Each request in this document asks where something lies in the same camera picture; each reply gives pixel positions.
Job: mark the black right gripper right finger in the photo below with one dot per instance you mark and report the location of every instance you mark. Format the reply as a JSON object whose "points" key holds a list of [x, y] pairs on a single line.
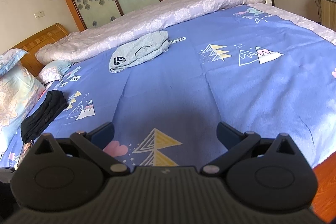
{"points": [[238, 145]]}

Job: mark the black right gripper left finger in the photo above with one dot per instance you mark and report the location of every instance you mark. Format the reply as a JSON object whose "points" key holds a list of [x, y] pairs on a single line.
{"points": [[91, 144]]}

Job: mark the grey sweatpants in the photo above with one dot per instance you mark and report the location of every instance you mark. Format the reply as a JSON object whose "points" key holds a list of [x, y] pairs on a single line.
{"points": [[139, 51]]}

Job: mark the folded black garment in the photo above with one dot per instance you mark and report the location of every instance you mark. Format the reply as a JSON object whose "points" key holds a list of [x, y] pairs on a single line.
{"points": [[34, 125]]}

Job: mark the smartphone with pink case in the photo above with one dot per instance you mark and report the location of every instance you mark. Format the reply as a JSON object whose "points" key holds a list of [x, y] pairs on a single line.
{"points": [[24, 151]]}

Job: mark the blue patterned bed sheet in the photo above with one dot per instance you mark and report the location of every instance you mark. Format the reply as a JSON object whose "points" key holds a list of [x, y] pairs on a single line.
{"points": [[255, 67]]}

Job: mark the small white blue pillow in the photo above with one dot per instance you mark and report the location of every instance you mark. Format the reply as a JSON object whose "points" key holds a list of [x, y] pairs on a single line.
{"points": [[54, 71]]}

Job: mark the large pastel patterned pillow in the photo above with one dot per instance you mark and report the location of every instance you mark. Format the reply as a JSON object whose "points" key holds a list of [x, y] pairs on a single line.
{"points": [[20, 91]]}

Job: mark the wooden headboard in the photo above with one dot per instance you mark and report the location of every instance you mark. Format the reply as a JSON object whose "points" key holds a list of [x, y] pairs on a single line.
{"points": [[35, 42]]}

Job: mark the blue floral top pillow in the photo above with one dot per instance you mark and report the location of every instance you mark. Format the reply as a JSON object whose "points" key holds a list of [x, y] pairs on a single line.
{"points": [[9, 59]]}

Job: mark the grey tv cabinet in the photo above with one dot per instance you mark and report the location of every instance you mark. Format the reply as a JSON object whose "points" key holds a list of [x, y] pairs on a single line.
{"points": [[328, 13]]}

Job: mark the white wall switch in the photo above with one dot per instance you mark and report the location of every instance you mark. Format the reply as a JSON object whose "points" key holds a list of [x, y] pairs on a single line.
{"points": [[39, 14]]}

